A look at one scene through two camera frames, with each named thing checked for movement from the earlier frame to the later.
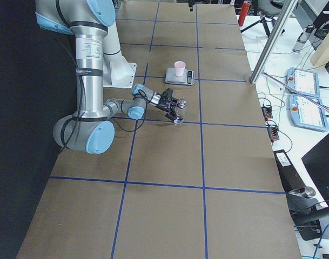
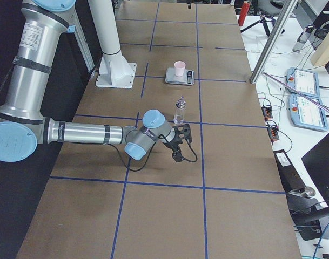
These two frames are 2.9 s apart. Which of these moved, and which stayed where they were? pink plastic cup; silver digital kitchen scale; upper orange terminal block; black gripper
Moved: black gripper
Stayed: upper orange terminal block; silver digital kitchen scale; pink plastic cup
